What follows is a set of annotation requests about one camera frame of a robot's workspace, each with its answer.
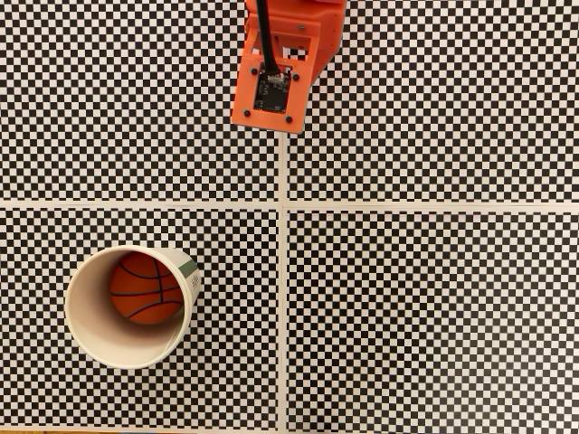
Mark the small orange basketball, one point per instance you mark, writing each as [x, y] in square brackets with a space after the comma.
[145, 289]

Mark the white paper cup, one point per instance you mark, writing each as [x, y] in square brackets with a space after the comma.
[90, 330]

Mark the orange camera mount with board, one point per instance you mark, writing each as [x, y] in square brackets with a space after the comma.
[246, 97]

